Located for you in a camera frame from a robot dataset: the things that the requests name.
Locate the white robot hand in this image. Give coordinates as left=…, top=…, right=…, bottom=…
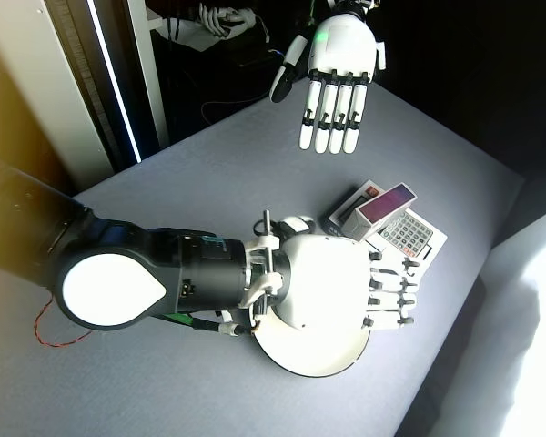
left=269, top=13, right=388, bottom=155
left=272, top=216, right=420, bottom=331

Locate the small maroon-topped box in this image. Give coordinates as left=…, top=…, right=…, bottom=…
left=340, top=182, right=419, bottom=242

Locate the white plate with leaf print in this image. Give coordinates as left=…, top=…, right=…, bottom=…
left=251, top=313, right=372, bottom=379

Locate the white calculator box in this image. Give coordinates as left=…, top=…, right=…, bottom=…
left=321, top=179, right=450, bottom=277

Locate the spare white robot hand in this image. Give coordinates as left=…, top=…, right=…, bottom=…
left=197, top=2, right=258, bottom=40

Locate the white sheet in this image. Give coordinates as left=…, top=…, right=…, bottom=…
left=154, top=16, right=231, bottom=54

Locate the grey table cloth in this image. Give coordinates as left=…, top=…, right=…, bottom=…
left=0, top=61, right=527, bottom=437

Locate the white cabinet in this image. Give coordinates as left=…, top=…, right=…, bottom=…
left=0, top=0, right=172, bottom=190

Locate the thin black cable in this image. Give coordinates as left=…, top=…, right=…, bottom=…
left=200, top=96, right=260, bottom=127

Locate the thin red wire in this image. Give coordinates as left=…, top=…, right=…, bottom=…
left=33, top=299, right=93, bottom=348

